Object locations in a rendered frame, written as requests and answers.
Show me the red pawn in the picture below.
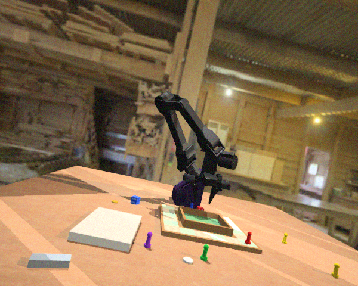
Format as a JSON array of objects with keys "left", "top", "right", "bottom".
[{"left": 245, "top": 232, "right": 252, "bottom": 244}]

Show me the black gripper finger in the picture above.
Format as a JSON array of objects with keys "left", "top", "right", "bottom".
[
  {"left": 208, "top": 186, "right": 222, "bottom": 204},
  {"left": 189, "top": 182, "right": 198, "bottom": 201}
]

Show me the white flat disc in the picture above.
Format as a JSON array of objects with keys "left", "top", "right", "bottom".
[{"left": 183, "top": 257, "right": 193, "bottom": 264}]

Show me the green game pawn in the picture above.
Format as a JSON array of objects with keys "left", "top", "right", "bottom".
[{"left": 200, "top": 244, "right": 209, "bottom": 262}]

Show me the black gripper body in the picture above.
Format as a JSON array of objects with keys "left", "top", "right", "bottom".
[{"left": 183, "top": 163, "right": 230, "bottom": 190}]

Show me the blue die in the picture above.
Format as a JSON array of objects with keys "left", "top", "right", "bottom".
[{"left": 130, "top": 195, "right": 141, "bottom": 204}]

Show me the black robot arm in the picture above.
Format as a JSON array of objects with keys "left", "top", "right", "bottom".
[{"left": 155, "top": 91, "right": 238, "bottom": 186}]

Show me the purple pawn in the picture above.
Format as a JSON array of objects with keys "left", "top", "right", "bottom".
[{"left": 144, "top": 232, "right": 153, "bottom": 248}]

